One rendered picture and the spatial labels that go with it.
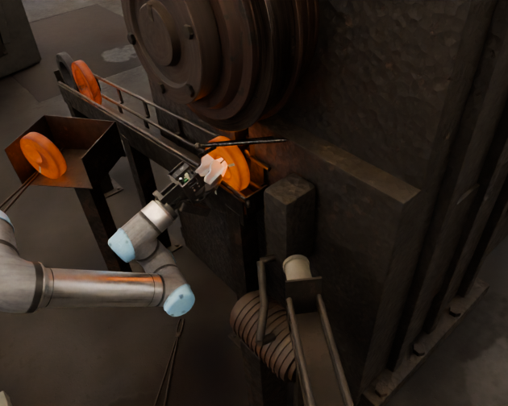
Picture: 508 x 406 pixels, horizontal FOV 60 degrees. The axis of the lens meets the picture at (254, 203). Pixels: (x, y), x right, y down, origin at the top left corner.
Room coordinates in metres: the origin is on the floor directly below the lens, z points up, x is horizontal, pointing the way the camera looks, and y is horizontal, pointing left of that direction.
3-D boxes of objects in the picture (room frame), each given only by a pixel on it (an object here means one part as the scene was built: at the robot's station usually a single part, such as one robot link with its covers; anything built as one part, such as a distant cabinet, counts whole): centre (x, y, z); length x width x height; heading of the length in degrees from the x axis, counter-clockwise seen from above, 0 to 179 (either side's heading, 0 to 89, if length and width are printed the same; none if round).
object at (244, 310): (0.59, -0.03, 0.27); 0.22 x 0.13 x 0.53; 38
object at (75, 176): (1.17, 0.58, 0.36); 0.26 x 0.20 x 0.72; 73
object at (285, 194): (0.75, -0.09, 0.68); 0.11 x 0.08 x 0.24; 128
